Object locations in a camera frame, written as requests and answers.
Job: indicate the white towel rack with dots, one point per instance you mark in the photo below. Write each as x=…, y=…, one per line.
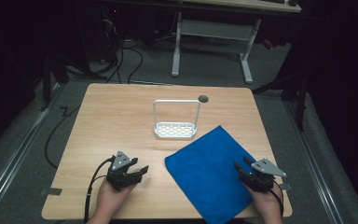
x=176, y=119

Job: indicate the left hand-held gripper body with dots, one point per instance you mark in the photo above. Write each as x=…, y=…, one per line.
x=121, y=177

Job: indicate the grey tape piece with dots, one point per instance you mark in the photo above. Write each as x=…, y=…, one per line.
x=286, y=186
x=51, y=191

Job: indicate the person's right hand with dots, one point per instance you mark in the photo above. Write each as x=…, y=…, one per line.
x=265, y=199

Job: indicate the metal floor rail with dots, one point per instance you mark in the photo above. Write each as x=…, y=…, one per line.
x=12, y=165
x=313, y=161

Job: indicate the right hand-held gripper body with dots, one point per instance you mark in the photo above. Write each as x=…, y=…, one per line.
x=262, y=175

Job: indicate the blue cloth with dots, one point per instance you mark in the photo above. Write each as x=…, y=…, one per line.
x=209, y=174

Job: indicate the black round table grommet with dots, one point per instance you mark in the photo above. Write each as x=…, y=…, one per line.
x=203, y=99

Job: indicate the white-legged desk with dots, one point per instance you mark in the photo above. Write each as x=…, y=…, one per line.
x=217, y=34

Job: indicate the black stand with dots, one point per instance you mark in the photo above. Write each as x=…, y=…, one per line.
x=51, y=77
x=292, y=90

